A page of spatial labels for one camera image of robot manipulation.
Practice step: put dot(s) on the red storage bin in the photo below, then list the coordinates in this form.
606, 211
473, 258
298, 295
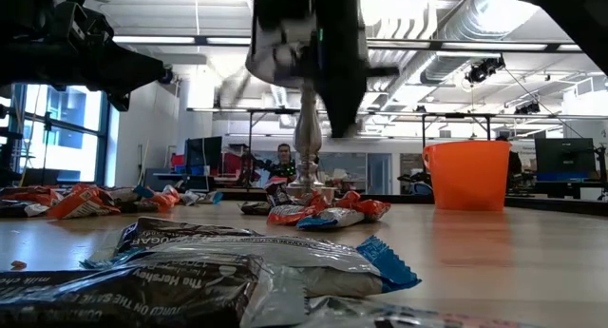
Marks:
230, 162

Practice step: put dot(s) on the small orange crumb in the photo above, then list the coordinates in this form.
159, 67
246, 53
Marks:
19, 265

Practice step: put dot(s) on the black computer monitor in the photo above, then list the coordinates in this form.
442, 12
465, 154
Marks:
565, 154
204, 152

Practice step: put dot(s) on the silver table lamp white shade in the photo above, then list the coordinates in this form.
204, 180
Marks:
308, 128

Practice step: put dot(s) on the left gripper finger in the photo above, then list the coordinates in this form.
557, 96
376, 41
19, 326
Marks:
119, 100
138, 66

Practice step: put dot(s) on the orange candy wrapper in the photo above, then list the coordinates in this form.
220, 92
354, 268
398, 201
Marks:
78, 206
318, 202
375, 209
347, 202
287, 216
28, 194
88, 189
166, 200

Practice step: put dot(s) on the dark candy wrapper white print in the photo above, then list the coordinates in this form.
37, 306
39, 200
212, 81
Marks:
140, 206

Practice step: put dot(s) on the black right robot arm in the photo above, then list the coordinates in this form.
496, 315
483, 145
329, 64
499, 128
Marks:
570, 14

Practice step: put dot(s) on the black background station frame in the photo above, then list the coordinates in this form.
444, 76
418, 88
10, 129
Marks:
380, 112

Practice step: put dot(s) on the silver ceiling duct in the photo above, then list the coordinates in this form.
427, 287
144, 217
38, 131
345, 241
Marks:
456, 24

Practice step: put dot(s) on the person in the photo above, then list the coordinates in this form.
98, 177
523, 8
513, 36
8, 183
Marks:
284, 164
514, 168

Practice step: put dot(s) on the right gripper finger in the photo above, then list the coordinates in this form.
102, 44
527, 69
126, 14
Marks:
332, 100
356, 95

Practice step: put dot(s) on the black light stand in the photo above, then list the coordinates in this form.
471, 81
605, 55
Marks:
47, 142

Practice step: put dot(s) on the large window blue frame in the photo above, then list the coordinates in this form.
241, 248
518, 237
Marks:
71, 142

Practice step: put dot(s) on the black ceiling spotlight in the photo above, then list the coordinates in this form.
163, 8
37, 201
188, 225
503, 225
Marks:
168, 75
484, 69
527, 108

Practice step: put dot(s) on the orange plastic pumpkin bucket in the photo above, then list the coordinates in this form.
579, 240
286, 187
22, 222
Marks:
468, 176

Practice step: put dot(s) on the ceiling light strip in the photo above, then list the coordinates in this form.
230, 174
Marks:
499, 46
157, 39

